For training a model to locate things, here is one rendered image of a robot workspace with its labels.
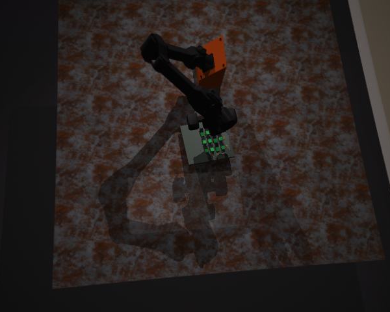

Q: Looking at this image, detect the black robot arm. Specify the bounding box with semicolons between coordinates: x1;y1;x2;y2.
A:
140;33;236;136

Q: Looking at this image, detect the grey switch panel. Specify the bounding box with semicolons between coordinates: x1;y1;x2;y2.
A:
180;122;235;166

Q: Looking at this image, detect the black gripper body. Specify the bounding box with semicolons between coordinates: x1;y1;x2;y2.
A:
187;108;237;130

